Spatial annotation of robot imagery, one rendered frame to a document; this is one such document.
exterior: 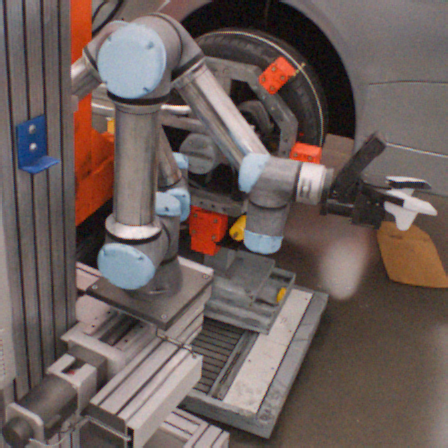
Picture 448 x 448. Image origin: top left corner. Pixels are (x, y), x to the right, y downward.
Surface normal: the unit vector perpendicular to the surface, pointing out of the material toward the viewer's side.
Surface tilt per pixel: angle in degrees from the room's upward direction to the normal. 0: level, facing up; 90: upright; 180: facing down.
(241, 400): 0
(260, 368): 0
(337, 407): 0
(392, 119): 90
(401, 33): 90
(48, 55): 90
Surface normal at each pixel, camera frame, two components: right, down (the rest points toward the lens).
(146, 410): 0.08, -0.87
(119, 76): -0.23, 0.34
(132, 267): -0.26, 0.57
